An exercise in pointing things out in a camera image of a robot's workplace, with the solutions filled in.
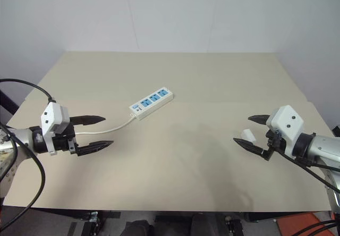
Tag orange floor object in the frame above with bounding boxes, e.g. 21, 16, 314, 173
275, 211, 337, 236

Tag black floor cables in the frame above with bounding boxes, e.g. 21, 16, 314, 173
299, 219, 340, 236

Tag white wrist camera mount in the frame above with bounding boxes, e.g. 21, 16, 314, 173
40, 102, 71, 156
266, 104, 304, 160

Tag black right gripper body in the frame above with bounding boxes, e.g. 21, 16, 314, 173
261, 129, 284, 163

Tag dark rounded shape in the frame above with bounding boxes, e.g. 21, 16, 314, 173
124, 219, 156, 236

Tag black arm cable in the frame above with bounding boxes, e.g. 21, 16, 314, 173
0, 79, 56, 104
0, 121, 47, 231
276, 149, 340, 194

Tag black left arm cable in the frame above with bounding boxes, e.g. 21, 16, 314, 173
0, 121, 47, 231
0, 79, 56, 104

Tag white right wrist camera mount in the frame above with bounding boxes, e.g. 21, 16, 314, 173
266, 104, 304, 160

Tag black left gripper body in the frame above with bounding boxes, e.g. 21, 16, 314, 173
52, 123, 81, 157

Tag white plug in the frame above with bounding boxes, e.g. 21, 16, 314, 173
241, 129, 257, 145

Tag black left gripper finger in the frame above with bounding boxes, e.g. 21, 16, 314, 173
75, 140, 115, 158
69, 115, 107, 128

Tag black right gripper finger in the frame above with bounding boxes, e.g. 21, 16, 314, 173
233, 137, 267, 157
247, 114, 272, 127

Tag white power strip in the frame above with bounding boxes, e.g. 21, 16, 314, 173
129, 87, 175, 120

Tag white power cable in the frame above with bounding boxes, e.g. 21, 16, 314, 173
74, 112, 138, 135

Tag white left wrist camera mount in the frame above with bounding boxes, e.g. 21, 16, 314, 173
40, 102, 71, 156

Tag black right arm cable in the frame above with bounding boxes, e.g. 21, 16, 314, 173
276, 149, 340, 194

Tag silver robot body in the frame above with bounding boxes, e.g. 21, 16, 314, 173
321, 166, 340, 217

